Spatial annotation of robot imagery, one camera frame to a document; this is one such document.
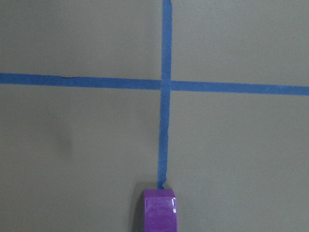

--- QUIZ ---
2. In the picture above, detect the purple trapezoid block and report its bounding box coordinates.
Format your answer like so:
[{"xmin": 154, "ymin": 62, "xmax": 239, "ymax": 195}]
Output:
[{"xmin": 143, "ymin": 189, "xmax": 178, "ymax": 232}]

